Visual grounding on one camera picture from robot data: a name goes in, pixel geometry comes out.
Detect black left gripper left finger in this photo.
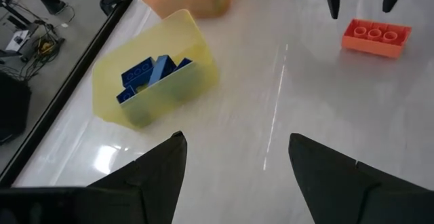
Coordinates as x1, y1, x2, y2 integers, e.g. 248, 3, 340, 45
87, 130, 189, 224

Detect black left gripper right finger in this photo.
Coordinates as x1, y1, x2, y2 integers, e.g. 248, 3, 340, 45
288, 132, 434, 224

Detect red-orange rectangular toy brick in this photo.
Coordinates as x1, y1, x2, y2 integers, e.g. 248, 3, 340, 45
340, 18, 413, 60

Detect blue rectangular toy brick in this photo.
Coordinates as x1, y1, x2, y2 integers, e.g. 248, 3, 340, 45
116, 85, 138, 105
121, 56, 157, 89
174, 57, 193, 72
147, 54, 178, 86

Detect yellow translucent plastic bin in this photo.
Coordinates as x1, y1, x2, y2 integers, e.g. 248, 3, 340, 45
92, 8, 220, 130

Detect black case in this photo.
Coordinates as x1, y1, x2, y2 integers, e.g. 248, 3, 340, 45
0, 73, 33, 146

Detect black table clamp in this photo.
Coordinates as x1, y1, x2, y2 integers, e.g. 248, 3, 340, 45
99, 0, 127, 17

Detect white power adapter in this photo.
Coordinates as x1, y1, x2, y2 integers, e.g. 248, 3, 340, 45
5, 29, 31, 52

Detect black table frame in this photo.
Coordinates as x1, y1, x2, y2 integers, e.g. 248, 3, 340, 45
0, 0, 147, 188

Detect yellow cable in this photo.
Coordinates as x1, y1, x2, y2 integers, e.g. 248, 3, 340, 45
33, 37, 57, 57

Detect black floor cables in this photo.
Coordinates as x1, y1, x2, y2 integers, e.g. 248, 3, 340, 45
0, 0, 75, 82

